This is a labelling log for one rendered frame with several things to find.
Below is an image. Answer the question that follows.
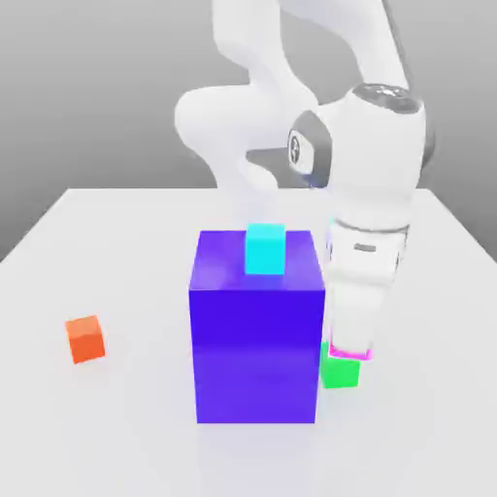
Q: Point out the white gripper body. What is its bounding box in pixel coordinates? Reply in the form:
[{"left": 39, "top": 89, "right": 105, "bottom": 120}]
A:
[{"left": 327, "top": 229, "right": 408, "bottom": 289}]

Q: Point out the small cyan cube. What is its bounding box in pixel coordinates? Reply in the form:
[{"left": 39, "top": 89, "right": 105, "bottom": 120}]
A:
[{"left": 244, "top": 222, "right": 287, "bottom": 276}]

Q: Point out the small green cube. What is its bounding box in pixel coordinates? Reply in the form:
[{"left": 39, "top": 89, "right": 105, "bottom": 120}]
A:
[{"left": 318, "top": 341, "right": 361, "bottom": 389}]

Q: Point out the small magenta cube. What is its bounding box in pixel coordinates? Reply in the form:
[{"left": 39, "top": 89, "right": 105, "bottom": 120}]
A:
[{"left": 328, "top": 329, "right": 374, "bottom": 361}]

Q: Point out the large purple box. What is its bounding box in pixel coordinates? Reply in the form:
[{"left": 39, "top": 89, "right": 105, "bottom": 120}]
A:
[{"left": 187, "top": 229, "right": 326, "bottom": 425}]

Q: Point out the small orange cube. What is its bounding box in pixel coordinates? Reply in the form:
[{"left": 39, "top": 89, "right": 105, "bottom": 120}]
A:
[{"left": 64, "top": 315, "right": 107, "bottom": 365}]

